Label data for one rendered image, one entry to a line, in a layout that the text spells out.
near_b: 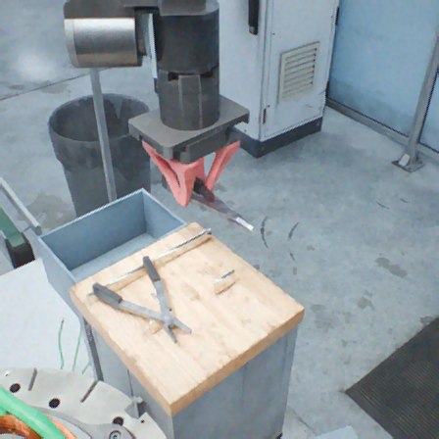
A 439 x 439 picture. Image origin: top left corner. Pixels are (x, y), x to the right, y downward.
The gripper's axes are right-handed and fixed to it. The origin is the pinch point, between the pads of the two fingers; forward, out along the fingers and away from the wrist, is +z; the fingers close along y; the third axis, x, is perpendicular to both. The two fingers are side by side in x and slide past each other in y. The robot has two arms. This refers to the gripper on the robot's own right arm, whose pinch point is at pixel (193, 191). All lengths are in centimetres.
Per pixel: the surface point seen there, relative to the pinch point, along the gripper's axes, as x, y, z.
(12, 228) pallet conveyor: -61, 4, 43
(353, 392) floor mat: -8, -67, 118
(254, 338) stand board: 11.8, 1.7, 12.0
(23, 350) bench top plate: -27, 17, 40
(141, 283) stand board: -2.7, 6.1, 12.0
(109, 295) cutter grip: -1.0, 11.2, 9.0
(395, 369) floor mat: -4, -85, 118
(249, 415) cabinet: 11.9, 1.8, 27.2
